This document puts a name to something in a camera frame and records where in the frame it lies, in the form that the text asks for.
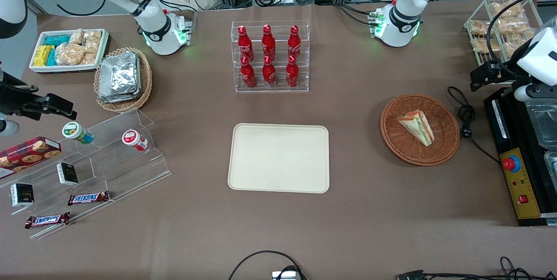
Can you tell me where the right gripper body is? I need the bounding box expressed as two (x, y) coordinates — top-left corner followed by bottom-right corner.
(0, 70), (43, 117)

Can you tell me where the triangle sandwich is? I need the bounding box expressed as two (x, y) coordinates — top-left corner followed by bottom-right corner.
(397, 110), (435, 147)

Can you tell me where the white rectangular snack tray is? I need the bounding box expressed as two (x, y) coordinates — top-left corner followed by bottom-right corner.
(29, 29), (110, 74)

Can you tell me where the oval light wicker basket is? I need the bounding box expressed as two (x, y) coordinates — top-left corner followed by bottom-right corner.
(94, 47), (153, 113)

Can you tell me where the round brown wicker basket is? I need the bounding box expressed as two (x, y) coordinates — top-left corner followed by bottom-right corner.
(380, 93), (461, 167)

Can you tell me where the cream plastic tray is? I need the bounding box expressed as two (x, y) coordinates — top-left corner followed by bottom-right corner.
(227, 123), (330, 194)

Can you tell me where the clear bag of fried snacks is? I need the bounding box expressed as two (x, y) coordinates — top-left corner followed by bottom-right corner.
(470, 20), (495, 37)
(503, 32), (534, 57)
(496, 17), (530, 35)
(472, 37), (501, 54)
(490, 1), (523, 19)

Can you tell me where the green lid white jar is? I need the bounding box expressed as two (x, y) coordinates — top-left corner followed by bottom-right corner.
(62, 121), (94, 145)

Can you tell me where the red tartan cookie box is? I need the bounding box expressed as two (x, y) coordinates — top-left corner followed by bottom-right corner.
(0, 136), (62, 180)

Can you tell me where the yellow snack pack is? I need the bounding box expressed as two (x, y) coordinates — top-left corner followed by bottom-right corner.
(34, 45), (55, 67)

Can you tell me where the silver foil pack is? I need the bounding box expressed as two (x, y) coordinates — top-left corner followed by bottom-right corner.
(99, 52), (140, 98)
(97, 89), (142, 103)

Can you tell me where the clear plastic container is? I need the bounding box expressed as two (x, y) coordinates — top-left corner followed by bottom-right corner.
(544, 150), (557, 181)
(524, 99), (557, 150)

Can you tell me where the small dark tea box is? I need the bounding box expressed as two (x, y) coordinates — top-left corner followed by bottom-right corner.
(56, 162), (79, 187)
(10, 183), (35, 208)

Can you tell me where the red lid white jar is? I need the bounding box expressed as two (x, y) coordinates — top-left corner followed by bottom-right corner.
(121, 129), (149, 151)

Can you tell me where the red emergency stop button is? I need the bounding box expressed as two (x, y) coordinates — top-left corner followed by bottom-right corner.
(502, 156), (521, 173)

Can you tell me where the Snickers chocolate bar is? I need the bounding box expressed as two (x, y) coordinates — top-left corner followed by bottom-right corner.
(67, 190), (111, 207)
(24, 211), (71, 230)

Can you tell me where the clear acrylic step display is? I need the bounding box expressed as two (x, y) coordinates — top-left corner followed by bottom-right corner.
(0, 108), (172, 240)

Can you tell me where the black machine with yellow panel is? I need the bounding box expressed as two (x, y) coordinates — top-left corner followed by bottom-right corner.
(483, 86), (557, 227)

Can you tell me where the red cola bottle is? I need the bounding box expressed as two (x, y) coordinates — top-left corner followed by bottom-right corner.
(285, 55), (300, 88)
(238, 25), (255, 60)
(287, 25), (302, 58)
(262, 24), (276, 59)
(262, 55), (277, 88)
(240, 56), (257, 88)

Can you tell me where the brown table covering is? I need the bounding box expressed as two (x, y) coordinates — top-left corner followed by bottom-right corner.
(0, 0), (557, 280)

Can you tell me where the clear acrylic bottle rack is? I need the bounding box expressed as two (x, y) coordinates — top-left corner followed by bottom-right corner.
(231, 21), (310, 93)

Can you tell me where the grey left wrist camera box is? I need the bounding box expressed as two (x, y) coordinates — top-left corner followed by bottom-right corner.
(513, 83), (545, 103)

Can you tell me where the black power cable with plug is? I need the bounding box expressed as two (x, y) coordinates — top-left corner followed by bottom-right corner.
(447, 86), (501, 164)

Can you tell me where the white wire rack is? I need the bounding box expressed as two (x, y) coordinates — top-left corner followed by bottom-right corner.
(464, 0), (544, 85)

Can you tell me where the black cable with connector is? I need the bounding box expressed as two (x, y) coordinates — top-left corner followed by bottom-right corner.
(395, 256), (557, 280)

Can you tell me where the black looped cable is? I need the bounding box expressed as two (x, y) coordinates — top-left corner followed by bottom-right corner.
(227, 250), (308, 280)

